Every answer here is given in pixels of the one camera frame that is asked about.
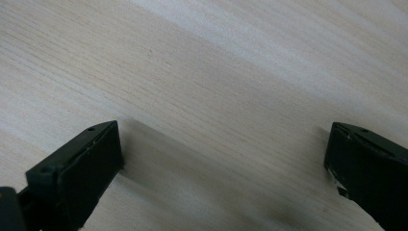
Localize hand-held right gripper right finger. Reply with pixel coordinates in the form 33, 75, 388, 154
323, 121, 408, 231

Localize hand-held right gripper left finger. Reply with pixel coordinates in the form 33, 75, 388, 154
18, 120, 125, 231

